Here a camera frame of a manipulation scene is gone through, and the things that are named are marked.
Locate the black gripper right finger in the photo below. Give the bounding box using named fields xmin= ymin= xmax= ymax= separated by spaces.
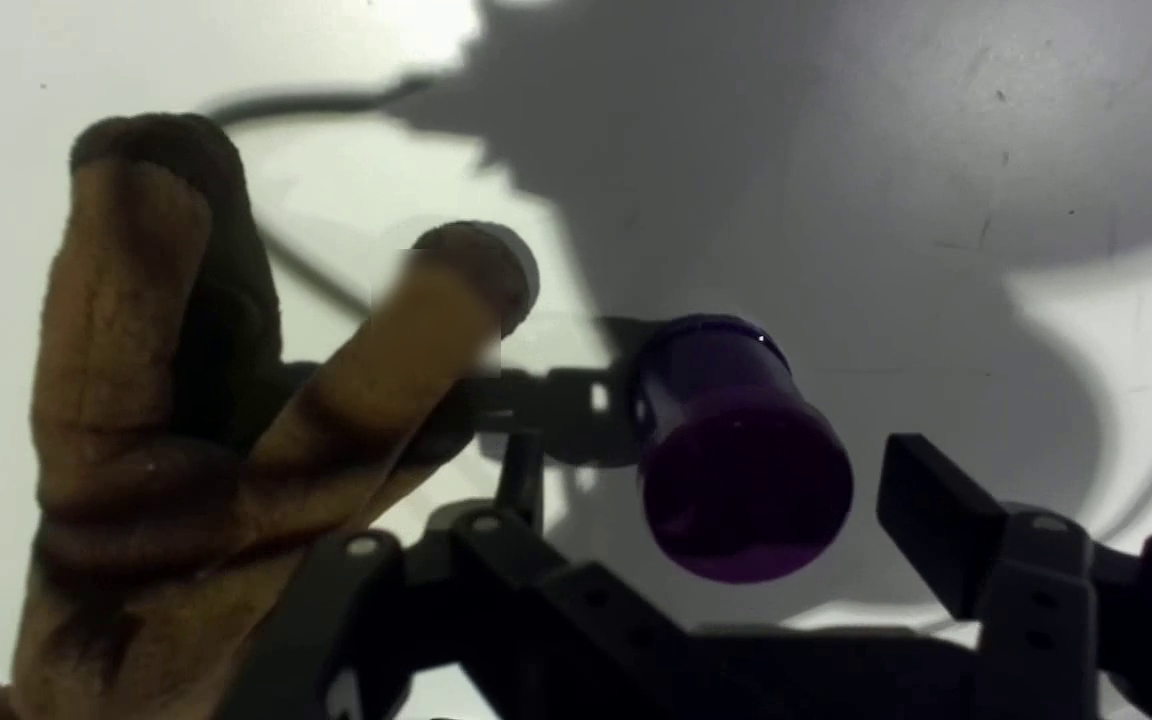
xmin=871 ymin=428 xmax=1152 ymax=720

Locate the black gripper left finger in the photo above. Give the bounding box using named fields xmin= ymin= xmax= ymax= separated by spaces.
xmin=220 ymin=428 xmax=743 ymax=720

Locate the brown plush moose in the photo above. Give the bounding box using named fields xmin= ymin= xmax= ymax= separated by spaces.
xmin=0 ymin=109 xmax=542 ymax=720

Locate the purple dough tub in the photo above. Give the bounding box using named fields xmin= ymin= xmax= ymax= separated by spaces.
xmin=622 ymin=308 xmax=858 ymax=586

